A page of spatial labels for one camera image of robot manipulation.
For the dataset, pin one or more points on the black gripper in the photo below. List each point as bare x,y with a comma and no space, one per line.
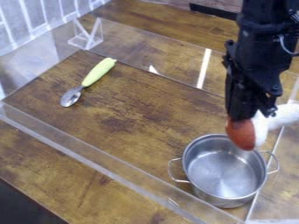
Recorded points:
254,68

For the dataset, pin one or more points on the silver metal pot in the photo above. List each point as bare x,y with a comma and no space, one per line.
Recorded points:
226,175

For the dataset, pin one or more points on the clear acrylic front barrier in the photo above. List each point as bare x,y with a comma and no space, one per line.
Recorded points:
147,185

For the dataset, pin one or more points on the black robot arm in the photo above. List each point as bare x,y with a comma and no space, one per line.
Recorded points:
270,21

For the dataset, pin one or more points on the red and white plush mushroom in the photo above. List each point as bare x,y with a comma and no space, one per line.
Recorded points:
248,133

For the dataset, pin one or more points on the clear acrylic triangle stand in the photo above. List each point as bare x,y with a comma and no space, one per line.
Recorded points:
85,40

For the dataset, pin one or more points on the spoon with yellow-green handle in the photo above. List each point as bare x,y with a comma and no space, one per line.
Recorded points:
99,70

